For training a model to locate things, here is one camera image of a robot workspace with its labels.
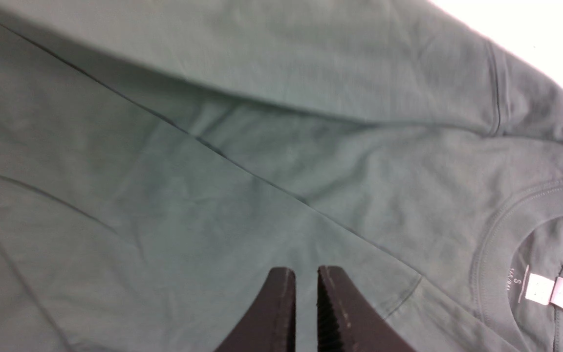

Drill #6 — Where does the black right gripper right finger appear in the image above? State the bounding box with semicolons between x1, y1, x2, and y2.
317;266;414;352

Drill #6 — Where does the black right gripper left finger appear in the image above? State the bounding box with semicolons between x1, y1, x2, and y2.
216;267;296;352

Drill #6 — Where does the green long sleeve shirt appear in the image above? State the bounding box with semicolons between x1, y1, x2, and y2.
0;0;563;352

